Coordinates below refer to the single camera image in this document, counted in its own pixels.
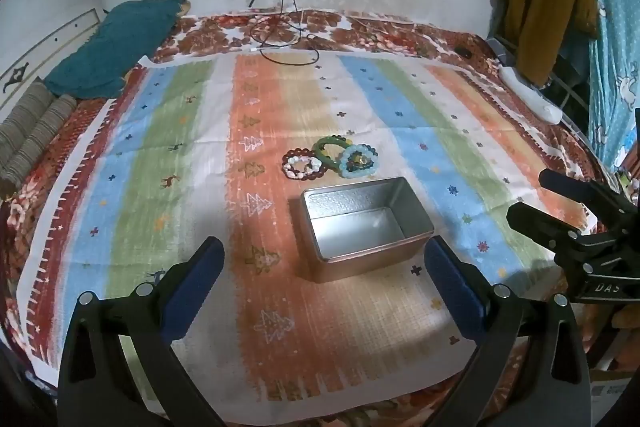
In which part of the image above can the blue printed curtain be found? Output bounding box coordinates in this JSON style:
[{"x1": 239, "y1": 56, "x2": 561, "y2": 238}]
[{"x1": 565, "y1": 0, "x2": 640, "y2": 168}]

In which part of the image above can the white headboard panel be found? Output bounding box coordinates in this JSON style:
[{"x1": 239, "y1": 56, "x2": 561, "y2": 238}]
[{"x1": 0, "y1": 7, "x2": 108, "y2": 118}]

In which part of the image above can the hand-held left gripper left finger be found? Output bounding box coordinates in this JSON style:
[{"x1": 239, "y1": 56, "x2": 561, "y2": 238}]
[{"x1": 57, "y1": 236, "x2": 226, "y2": 427}]

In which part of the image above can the light blue bead bracelet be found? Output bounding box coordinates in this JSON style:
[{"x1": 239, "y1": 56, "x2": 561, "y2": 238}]
[{"x1": 338, "y1": 145, "x2": 377, "y2": 178}]

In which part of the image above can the green jade bangle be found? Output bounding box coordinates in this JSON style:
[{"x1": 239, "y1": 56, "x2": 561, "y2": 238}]
[{"x1": 313, "y1": 135, "x2": 352, "y2": 170}]

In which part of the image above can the white power strip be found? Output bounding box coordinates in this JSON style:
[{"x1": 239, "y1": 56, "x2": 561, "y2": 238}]
[{"x1": 499, "y1": 66, "x2": 564, "y2": 126}]

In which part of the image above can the striped rolled cushion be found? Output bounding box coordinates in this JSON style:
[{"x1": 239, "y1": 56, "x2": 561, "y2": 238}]
[
  {"x1": 0, "y1": 79, "x2": 57, "y2": 158},
  {"x1": 0, "y1": 94, "x2": 79, "y2": 198}
]

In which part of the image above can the cardboard box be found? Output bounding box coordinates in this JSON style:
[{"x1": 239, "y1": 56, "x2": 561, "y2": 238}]
[{"x1": 589, "y1": 354, "x2": 640, "y2": 404}]

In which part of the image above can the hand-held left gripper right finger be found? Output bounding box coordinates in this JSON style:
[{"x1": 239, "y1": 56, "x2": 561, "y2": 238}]
[{"x1": 424, "y1": 236, "x2": 592, "y2": 427}]

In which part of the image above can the silver metal tin box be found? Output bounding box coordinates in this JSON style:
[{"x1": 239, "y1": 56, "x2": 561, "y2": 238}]
[{"x1": 299, "y1": 177, "x2": 435, "y2": 284}]

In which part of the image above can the metal rack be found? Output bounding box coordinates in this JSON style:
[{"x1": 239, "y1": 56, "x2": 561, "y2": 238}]
[{"x1": 487, "y1": 34, "x2": 596, "y2": 138}]

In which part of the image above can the striped printed cloth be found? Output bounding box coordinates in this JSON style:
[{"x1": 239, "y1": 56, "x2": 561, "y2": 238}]
[{"x1": 15, "y1": 49, "x2": 601, "y2": 408}]

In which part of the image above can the white pink bead bracelet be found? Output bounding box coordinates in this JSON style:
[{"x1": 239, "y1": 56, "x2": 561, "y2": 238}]
[{"x1": 286, "y1": 155, "x2": 321, "y2": 178}]

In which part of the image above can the yellow brown bead bracelet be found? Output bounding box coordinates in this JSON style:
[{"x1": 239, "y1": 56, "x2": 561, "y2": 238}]
[{"x1": 342, "y1": 136, "x2": 372, "y2": 172}]

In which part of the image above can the brown white bead bracelet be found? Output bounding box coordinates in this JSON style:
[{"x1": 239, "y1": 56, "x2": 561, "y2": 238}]
[{"x1": 281, "y1": 149, "x2": 323, "y2": 180}]

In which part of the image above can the teal pillow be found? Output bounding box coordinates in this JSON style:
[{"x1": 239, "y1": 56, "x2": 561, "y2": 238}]
[{"x1": 44, "y1": 0, "x2": 192, "y2": 100}]

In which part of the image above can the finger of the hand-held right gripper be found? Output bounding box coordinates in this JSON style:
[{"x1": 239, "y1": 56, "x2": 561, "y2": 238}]
[
  {"x1": 506, "y1": 202, "x2": 582, "y2": 252},
  {"x1": 538, "y1": 169, "x2": 640, "y2": 229}
]

